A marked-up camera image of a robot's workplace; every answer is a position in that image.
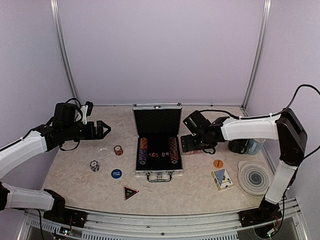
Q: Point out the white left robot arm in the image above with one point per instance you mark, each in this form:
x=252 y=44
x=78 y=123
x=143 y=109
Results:
x=34 y=143

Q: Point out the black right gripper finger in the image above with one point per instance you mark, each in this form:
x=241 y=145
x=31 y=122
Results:
x=189 y=139
x=189 y=146

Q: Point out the blue playing card deck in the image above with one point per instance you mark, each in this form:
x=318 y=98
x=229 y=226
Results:
x=222 y=179

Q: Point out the black triangular button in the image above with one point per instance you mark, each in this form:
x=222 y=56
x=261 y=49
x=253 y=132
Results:
x=129 y=192

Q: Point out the grey striped plate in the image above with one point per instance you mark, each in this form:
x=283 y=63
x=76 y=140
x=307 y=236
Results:
x=254 y=177

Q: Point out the red dice row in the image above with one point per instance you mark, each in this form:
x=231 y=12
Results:
x=156 y=154

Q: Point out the orange round button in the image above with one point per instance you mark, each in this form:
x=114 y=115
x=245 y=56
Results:
x=218 y=163

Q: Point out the black white chip stack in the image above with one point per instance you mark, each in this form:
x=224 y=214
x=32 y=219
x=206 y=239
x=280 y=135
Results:
x=94 y=166

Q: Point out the dark red chip row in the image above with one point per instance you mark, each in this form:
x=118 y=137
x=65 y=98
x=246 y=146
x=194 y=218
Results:
x=173 y=150

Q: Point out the clear round dish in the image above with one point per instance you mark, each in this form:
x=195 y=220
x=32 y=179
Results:
x=103 y=153

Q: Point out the aluminium poker chip case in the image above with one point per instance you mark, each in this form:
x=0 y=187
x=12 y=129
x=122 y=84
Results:
x=158 y=122

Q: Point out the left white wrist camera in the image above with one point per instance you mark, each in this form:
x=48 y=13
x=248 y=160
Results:
x=86 y=111

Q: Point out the dark green mug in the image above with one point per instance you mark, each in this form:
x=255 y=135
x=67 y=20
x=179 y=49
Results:
x=238 y=146

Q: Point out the red poker chip stack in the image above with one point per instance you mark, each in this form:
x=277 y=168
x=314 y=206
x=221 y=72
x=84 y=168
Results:
x=118 y=150

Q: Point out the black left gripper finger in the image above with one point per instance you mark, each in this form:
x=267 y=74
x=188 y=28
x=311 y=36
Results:
x=102 y=126
x=100 y=134

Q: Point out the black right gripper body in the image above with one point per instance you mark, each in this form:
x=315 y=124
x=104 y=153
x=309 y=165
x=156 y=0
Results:
x=207 y=145

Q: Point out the light blue mug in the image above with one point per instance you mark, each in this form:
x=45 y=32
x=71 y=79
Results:
x=254 y=145

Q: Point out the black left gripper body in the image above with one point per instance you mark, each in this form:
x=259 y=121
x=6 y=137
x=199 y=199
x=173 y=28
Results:
x=71 y=133

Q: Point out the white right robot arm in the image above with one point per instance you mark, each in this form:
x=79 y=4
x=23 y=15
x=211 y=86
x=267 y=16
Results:
x=284 y=128

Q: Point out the red playing card deck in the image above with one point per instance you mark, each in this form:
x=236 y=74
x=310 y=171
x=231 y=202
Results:
x=186 y=151

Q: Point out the blue round button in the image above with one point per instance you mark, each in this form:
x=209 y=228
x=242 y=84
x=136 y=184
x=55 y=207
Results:
x=116 y=174

